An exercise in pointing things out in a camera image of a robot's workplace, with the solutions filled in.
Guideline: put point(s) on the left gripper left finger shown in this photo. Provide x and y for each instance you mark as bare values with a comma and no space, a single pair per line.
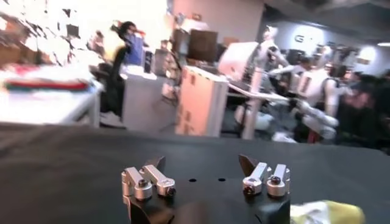
143,185

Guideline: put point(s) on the white standing desk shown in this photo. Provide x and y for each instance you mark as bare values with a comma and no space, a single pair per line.
253,115

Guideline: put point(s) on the white humanoid robot with base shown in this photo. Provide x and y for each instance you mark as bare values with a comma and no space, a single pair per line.
314,88

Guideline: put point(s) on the white curved sheet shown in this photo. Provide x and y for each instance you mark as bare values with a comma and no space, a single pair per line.
237,59

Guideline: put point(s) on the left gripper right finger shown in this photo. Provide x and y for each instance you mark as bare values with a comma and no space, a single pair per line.
256,179

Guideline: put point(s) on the stack of folded clothes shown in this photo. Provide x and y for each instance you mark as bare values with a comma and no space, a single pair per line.
45,79

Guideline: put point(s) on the tall white cardboard box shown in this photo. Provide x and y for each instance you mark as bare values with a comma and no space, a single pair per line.
198,100

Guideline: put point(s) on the white work table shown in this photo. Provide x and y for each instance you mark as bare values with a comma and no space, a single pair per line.
39,106

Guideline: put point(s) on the yellow-green t-shirt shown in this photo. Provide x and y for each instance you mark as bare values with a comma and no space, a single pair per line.
335,213

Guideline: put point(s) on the black office chair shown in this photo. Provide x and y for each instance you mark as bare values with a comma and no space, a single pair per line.
117,76

